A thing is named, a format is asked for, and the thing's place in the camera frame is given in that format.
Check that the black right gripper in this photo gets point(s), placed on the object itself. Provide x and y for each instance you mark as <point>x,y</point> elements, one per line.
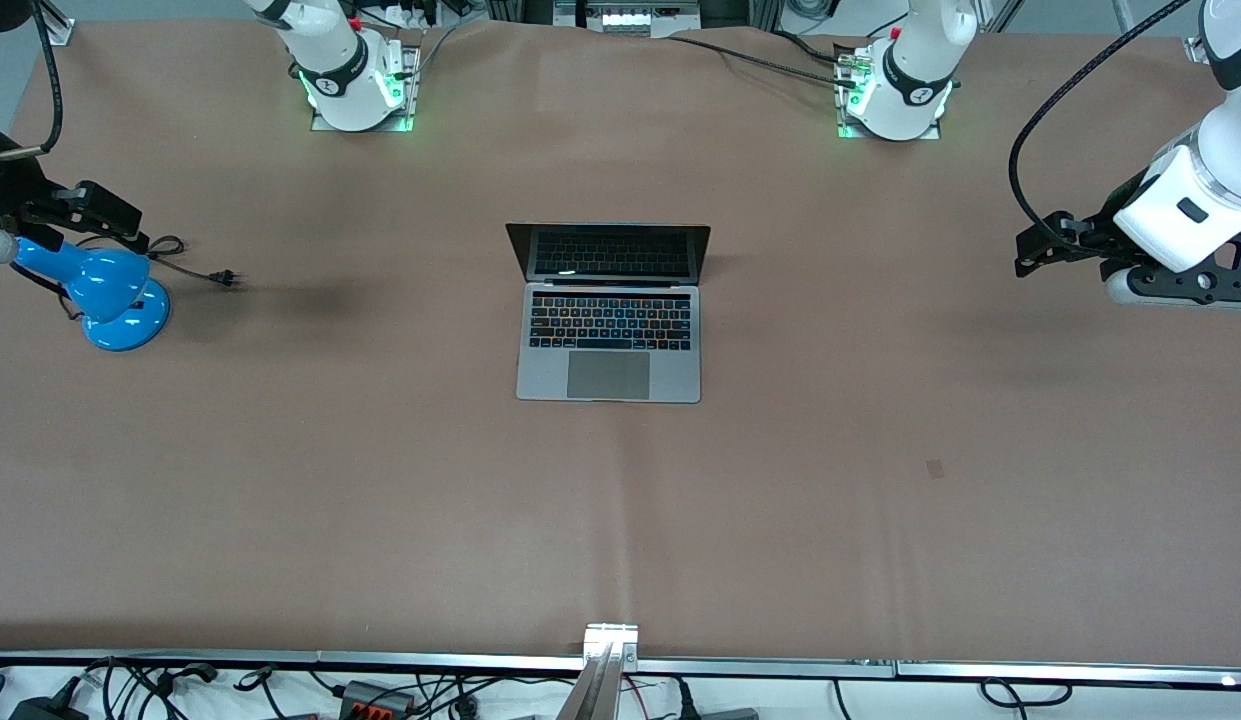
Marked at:
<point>2,183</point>

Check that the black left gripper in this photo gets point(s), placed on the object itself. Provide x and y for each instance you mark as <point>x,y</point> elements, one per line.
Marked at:
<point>1107,226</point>

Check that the grey open-lid laptop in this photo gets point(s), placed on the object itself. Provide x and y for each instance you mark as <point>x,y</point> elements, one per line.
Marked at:
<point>608,375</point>

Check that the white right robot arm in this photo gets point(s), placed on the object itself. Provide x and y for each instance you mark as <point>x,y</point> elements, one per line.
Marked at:
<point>335,70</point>

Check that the brown table cover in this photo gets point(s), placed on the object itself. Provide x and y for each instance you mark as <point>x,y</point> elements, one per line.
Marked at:
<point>280,500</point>

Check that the grey power strip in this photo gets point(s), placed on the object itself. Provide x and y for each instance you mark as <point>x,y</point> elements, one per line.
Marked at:
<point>625,18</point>

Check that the black power adapter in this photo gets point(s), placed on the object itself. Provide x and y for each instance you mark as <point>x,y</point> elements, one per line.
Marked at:
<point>45,708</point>

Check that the grey orange power adapter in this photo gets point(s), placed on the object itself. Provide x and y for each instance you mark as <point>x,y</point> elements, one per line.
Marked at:
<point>375,697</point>

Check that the black plug block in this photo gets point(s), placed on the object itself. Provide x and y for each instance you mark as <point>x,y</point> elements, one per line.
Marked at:
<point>725,714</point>

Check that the aluminium profile beam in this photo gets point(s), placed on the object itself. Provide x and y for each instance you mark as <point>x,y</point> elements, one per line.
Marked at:
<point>605,670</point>

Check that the aluminium corner post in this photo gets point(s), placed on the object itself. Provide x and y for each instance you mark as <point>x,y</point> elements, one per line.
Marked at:
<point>58,30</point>
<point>1197,48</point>

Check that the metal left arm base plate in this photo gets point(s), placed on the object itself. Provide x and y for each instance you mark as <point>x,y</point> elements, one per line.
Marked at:
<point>846,128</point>

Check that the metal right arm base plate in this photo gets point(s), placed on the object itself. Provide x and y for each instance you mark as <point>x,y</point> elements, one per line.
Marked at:
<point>408,85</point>

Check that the aluminium table edge rail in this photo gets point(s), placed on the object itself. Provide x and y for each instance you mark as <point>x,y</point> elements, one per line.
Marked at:
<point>280,660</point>

